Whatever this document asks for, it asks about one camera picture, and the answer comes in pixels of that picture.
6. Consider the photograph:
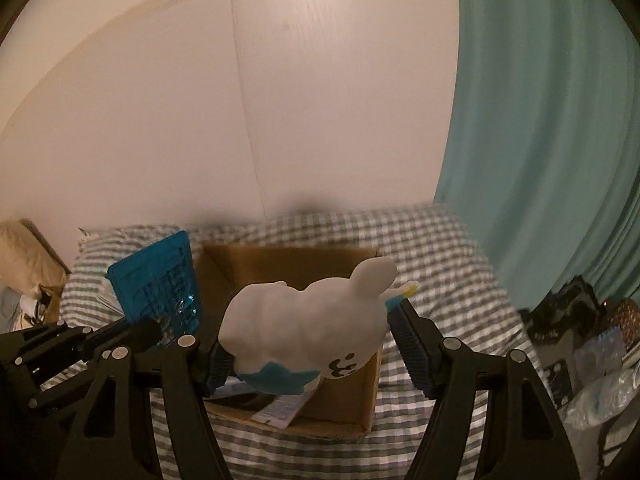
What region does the brown cardboard box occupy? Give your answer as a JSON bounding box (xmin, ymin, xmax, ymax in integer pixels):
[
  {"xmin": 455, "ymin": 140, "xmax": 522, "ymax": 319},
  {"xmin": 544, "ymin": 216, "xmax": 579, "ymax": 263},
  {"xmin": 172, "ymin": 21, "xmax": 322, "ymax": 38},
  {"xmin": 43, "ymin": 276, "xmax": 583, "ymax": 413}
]
[{"xmin": 194, "ymin": 243, "xmax": 381, "ymax": 440}]

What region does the blue plastic calculator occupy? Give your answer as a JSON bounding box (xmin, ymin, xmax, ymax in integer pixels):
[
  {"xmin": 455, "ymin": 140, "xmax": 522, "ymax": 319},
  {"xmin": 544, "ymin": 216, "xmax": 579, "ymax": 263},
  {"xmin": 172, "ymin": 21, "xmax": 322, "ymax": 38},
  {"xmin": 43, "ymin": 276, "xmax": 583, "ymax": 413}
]
[{"xmin": 106, "ymin": 231, "xmax": 203, "ymax": 346}]

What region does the white cream tube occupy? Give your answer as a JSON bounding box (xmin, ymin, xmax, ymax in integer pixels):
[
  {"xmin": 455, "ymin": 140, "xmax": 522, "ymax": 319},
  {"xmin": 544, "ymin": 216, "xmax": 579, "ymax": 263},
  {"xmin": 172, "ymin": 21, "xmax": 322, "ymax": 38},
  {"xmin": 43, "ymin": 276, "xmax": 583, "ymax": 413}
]
[{"xmin": 250, "ymin": 391, "xmax": 314, "ymax": 429}]

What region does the beige pillow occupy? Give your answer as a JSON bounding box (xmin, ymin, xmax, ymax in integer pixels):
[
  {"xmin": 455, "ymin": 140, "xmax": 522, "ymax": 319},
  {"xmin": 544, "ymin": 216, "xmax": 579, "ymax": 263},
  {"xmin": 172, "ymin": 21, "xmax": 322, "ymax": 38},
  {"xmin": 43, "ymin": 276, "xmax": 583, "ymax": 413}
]
[{"xmin": 0, "ymin": 220, "xmax": 67, "ymax": 299}]

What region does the dark clutter pile bedside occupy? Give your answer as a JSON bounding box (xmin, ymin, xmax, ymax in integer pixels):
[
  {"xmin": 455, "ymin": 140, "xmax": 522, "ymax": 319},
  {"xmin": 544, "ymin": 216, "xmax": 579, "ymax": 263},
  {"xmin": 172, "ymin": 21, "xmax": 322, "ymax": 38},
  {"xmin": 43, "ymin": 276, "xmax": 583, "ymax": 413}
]
[{"xmin": 521, "ymin": 275, "xmax": 639, "ymax": 470}]

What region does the white plush toy blue star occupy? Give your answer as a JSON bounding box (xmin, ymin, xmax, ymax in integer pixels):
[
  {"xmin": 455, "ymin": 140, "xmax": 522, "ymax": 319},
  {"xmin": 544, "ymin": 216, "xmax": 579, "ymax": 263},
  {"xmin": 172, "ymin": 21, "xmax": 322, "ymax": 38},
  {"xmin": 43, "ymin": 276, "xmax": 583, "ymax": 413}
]
[{"xmin": 218, "ymin": 257, "xmax": 419, "ymax": 396}]

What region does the grey white checkered bedsheet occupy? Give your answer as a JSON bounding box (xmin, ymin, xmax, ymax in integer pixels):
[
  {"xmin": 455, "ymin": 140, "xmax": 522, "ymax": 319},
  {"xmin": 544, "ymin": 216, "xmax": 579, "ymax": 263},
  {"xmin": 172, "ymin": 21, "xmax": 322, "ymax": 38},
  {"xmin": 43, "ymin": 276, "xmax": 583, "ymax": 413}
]
[{"xmin": 60, "ymin": 205, "xmax": 534, "ymax": 479}]

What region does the small cluttered cardboard box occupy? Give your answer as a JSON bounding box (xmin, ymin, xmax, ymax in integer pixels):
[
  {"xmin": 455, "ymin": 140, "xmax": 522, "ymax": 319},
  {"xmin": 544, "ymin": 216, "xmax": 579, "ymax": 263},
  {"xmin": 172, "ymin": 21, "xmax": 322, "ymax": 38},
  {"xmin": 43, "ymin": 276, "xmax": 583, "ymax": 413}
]
[{"xmin": 18, "ymin": 287, "xmax": 61, "ymax": 327}]

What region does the teal green curtain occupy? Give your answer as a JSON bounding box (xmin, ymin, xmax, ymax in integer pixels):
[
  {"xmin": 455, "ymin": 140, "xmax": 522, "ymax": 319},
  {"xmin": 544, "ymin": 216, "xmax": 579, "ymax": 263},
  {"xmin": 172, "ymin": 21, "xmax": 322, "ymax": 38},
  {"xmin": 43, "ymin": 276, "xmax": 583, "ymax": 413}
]
[{"xmin": 436, "ymin": 0, "xmax": 639, "ymax": 309}]

